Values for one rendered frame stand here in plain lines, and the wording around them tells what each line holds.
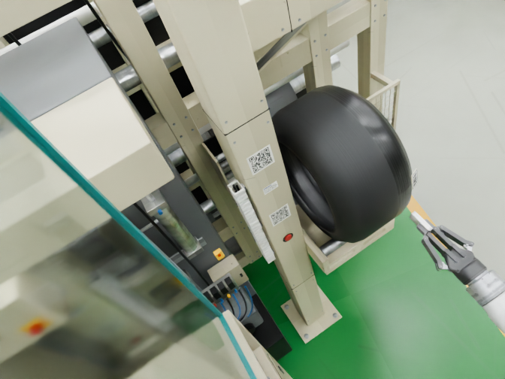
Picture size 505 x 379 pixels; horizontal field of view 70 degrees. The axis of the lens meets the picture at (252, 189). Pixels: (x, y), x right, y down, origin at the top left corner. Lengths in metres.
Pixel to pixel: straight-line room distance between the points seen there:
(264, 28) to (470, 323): 1.90
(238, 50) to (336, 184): 0.51
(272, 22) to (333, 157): 0.43
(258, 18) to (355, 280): 1.74
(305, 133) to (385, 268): 1.48
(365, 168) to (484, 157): 1.96
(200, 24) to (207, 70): 0.09
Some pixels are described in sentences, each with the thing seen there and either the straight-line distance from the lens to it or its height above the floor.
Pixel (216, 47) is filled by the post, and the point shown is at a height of 1.86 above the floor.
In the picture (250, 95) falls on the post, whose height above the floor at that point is 1.72.
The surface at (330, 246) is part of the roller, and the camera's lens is 1.48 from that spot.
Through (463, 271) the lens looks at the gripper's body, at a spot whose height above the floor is 1.22.
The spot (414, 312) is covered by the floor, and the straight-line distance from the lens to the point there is 2.37.
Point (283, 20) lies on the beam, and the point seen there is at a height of 1.68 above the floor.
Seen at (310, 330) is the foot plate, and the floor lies 0.01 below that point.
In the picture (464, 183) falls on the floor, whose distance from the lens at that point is 2.85.
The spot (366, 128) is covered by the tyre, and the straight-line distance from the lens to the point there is 1.15.
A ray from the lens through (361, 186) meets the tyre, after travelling 1.12.
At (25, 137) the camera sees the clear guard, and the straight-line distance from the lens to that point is 0.48.
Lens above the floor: 2.24
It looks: 51 degrees down
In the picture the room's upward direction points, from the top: 23 degrees counter-clockwise
